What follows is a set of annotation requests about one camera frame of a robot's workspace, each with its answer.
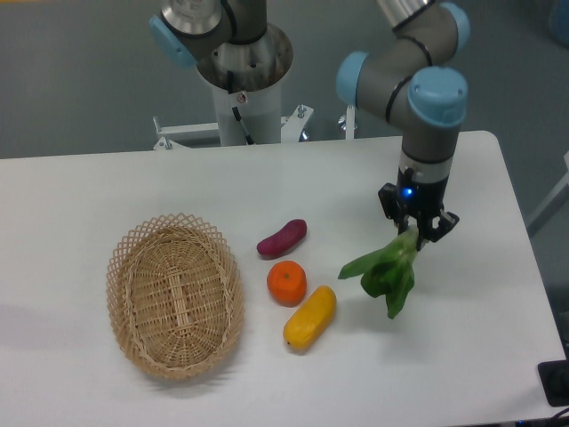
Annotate orange tangerine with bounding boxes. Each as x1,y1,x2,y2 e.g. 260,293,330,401
267,261,308,307

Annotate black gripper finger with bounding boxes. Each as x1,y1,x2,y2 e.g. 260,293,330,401
378,183,410,234
417,209,460,250

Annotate purple sweet potato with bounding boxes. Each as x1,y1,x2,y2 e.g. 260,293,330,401
256,219,308,258

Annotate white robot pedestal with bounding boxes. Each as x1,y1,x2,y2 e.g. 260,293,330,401
196,24,293,124

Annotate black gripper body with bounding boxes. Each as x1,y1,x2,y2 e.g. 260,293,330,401
394,168,448,230

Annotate green leafy vegetable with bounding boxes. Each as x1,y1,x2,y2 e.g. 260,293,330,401
338,226,419,319

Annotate woven wicker basket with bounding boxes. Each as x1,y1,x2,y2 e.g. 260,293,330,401
106,213,244,380

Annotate black device at table edge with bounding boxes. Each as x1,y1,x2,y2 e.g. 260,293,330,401
537,359,568,407

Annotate yellow mango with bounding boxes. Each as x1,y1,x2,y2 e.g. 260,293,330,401
283,286,337,352

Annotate white table leg right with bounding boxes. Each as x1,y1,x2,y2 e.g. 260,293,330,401
525,152,568,238

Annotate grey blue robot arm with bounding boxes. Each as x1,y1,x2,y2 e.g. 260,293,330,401
148,1,470,246

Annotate white frame bracket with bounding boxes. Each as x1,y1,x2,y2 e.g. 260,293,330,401
152,94,359,150

